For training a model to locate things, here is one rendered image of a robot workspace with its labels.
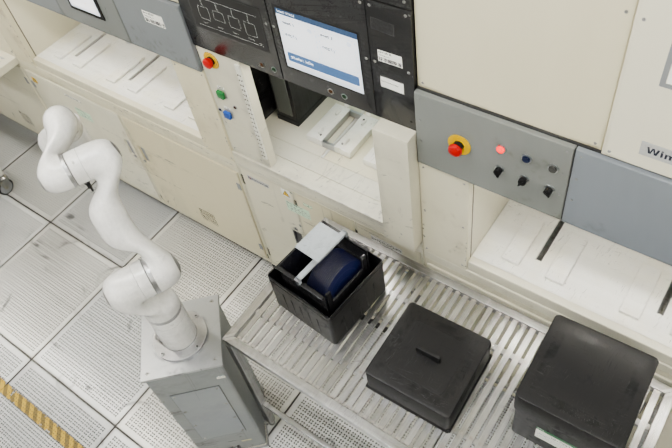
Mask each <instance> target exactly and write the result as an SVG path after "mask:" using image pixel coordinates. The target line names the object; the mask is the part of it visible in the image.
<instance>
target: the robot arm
mask: <svg viewBox="0 0 672 448"><path fill-rule="evenodd" d="M43 125H44V129H43V130H42V131H41V132H40V133H39V135H38V144H39V147H40V149H41V150H42V151H43V153H42V156H41V158H40V160H39V163H38V167H37V178H38V182H39V184H40V185H41V187H42V188H43V189H44V190H45V191H47V192H50V193H54V194H59V193H64V192H66V191H69V190H71V189H73V188H76V187H78V186H80V185H82V184H85V185H86V186H87V187H88V189H91V190H92V191H94V189H93V187H92V185H91V183H90V182H89V181H90V180H93V179H94V180H96V181H97V189H96V191H95V193H94V195H93V197H92V200H91V202H90V205H89V216H90V219H91V221H92V223H93V225H94V226H95V228H96V230H97V232H98V233H99V235H100V236H101V238H102V239H103V240H104V241H105V242H106V243H107V244H108V245H109V246H111V247H113V248H115V249H117V250H122V251H129V252H135V253H137V254H139V255H140V256H141V259H139V260H137V261H135V262H133V263H131V264H129V265H127V266H125V267H123V268H121V269H119V270H117V271H115V272H114V273H112V274H111V275H109V276H108V277H107V278H106V279H105V281H104V283H103V295H104V298H105V300H106V301H107V303H108V304H109V306H111V307H112V308H113V309H114V310H116V311H118V312H121V313H124V314H129V315H138V316H145V318H146V319H147V321H148V322H149V324H150V325H151V327H152V328H153V329H154V331H155V332H154V335H153V347H154V350H155V352H156V353H157V354H158V356H159V357H161V358H162V359H164V360H166V361H170V362H180V361H184V360H187V359H189V358H191V357H192V356H194V355H195V354H196V353H198V352H199V351H200V349H201V348H202V347H203V345H204V344H205V341H206V339H207V335H208V329H207V325H206V322H205V321H204V319H203V318H202V317H201V316H200V315H199V314H197V313H195V312H192V311H186V309H185V307H184V305H183V304H182V302H181V300H180V298H179V297H178V295H177V294H176V292H175V291H174V290H173V289H172V288H171V287H172V286H174V285H175V284H176V283H177V282H178V281H179V279H180V277H181V266H180V264H179V262H178V260H177V259H176V258H175V257H174V255H173V254H171V253H170V252H169V251H167V250H166V249H164V248H163V247H161V246H159V245H158V244H156V243H155V242H153V241H152V240H150V239H149V238H147V237H146V236H145V235H144V234H143V233H142V232H141V231H140V230H139V229H138V228H137V226H136V225H135V224H134V222H133V221H132V219H131V217H130V216H129V214H128V212H127V210H126V208H125V206H124V205H123V203H122V201H121V199H120V196H119V193H118V185H119V180H120V175H121V171H122V166H123V158H122V154H121V152H120V150H119V149H118V147H117V146H116V145H115V144H114V143H113V142H111V141H109V140H106V139H96V140H92V138H91V136H90V135H89V133H88V131H87V129H86V128H85V126H84V124H83V122H82V121H81V119H80V117H79V115H78V114H76V113H73V112H72V111H71V110H70V109H69V108H67V107H65V106H62V105H54V106H51V107H50V108H48V109H47V110H46V111H45V113H44V115H43Z"/></svg>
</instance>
